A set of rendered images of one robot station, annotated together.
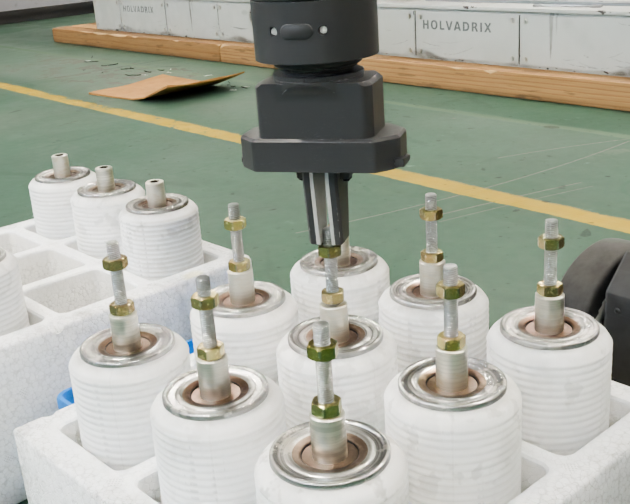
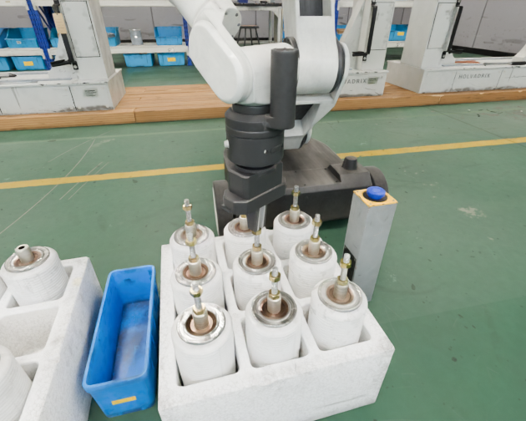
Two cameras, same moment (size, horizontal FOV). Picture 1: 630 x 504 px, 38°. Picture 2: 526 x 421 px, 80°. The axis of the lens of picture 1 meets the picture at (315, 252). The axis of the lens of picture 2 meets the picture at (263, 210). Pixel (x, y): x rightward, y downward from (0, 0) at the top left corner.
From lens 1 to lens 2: 0.60 m
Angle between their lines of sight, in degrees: 57
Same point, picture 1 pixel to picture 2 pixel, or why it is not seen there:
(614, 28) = (51, 91)
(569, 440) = not seen: hidden behind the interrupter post
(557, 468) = not seen: hidden behind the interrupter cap
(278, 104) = (255, 182)
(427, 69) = not seen: outside the picture
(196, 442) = (297, 327)
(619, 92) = (68, 119)
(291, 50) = (274, 158)
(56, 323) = (51, 357)
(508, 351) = (298, 232)
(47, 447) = (194, 397)
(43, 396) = (68, 397)
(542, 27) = (9, 94)
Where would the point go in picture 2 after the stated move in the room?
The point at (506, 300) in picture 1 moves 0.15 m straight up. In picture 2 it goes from (147, 218) to (139, 183)
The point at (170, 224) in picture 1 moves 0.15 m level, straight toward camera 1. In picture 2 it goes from (53, 264) to (116, 281)
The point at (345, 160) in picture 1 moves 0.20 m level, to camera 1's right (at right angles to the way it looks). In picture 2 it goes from (277, 194) to (316, 153)
